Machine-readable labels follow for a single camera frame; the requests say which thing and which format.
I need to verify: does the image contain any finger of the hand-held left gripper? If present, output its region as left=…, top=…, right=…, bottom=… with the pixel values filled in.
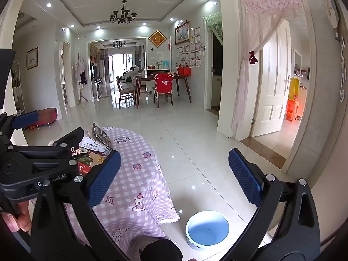
left=11, top=127, right=85, bottom=167
left=0, top=111, right=39, bottom=142

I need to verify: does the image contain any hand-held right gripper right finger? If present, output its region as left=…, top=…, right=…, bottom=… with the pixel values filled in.
left=217, top=148, right=320, bottom=261

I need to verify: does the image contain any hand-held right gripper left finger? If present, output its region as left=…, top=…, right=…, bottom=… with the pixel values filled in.
left=30, top=149, right=128, bottom=261

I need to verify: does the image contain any green patterned wrapper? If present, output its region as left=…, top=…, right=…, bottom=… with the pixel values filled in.
left=76, top=155, right=94, bottom=166

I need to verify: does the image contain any white wrapper red label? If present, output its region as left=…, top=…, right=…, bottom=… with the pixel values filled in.
left=80, top=141, right=108, bottom=153

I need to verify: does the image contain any dark patterned wrapper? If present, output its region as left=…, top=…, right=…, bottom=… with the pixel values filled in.
left=91, top=122, right=113, bottom=149

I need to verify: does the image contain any white plastic bin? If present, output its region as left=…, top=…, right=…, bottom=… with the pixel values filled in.
left=186, top=210, right=230, bottom=251

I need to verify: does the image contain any person's left hand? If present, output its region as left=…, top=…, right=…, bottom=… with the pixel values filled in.
left=0, top=200, right=33, bottom=233

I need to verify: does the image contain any pink bench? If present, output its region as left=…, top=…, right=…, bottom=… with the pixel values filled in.
left=23, top=107, right=59, bottom=129

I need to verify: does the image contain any pink checked tablecloth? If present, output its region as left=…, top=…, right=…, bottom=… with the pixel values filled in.
left=65, top=126, right=181, bottom=261

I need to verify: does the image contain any white metal rack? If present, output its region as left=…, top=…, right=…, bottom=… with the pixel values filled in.
left=9, top=60, right=28, bottom=115

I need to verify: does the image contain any framed ink painting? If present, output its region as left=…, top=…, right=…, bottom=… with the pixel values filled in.
left=26, top=47, right=39, bottom=70

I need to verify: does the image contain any wooden coat rack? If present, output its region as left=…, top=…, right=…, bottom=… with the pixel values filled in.
left=75, top=56, right=90, bottom=105

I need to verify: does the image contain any orange plastic stool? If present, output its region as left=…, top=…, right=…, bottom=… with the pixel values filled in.
left=285, top=99, right=299, bottom=122

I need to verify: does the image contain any wooden dining chair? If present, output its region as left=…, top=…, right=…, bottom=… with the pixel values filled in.
left=116, top=75, right=136, bottom=109
left=154, top=73, right=174, bottom=108

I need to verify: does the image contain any white door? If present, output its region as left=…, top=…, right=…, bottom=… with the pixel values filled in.
left=251, top=19, right=292, bottom=138

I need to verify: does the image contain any white cabinet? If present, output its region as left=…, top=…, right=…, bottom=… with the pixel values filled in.
left=212, top=71, right=223, bottom=106

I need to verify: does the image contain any white dresser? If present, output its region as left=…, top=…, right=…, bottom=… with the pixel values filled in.
left=298, top=85, right=309, bottom=117

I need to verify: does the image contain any yellow box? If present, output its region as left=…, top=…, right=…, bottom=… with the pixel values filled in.
left=288, top=77, right=299, bottom=101

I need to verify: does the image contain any light sofa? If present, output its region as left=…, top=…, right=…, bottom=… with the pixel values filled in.
left=121, top=67, right=144, bottom=83

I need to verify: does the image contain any wooden dining table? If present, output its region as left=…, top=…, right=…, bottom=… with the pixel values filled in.
left=133, top=75, right=192, bottom=109

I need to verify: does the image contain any red shirt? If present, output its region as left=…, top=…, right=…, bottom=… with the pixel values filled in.
left=154, top=73, right=174, bottom=91

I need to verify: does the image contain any white sideboard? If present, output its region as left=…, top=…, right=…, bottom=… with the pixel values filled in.
left=144, top=67, right=178, bottom=93

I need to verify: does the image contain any red bag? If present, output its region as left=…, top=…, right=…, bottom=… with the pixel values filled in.
left=177, top=61, right=191, bottom=77

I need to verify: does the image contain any white framed mirror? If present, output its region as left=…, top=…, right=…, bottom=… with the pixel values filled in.
left=294, top=48, right=303, bottom=75

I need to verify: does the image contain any pink door curtain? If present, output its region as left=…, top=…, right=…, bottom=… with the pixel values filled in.
left=231, top=0, right=302, bottom=139

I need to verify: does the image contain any large black chandelier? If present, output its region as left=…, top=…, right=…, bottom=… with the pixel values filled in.
left=109, top=0, right=137, bottom=25

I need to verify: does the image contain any green door curtain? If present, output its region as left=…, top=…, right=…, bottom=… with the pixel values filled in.
left=202, top=12, right=223, bottom=42

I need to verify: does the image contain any wood framed picture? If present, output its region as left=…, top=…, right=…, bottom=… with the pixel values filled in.
left=175, top=20, right=191, bottom=45

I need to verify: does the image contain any group of wall certificates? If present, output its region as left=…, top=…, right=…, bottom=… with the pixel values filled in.
left=177, top=27, right=205, bottom=67

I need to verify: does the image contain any red diamond wall decoration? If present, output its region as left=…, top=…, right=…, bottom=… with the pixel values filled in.
left=148, top=29, right=164, bottom=48

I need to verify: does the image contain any string of white wall ornaments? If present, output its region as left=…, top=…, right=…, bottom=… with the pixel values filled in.
left=336, top=26, right=347, bottom=101

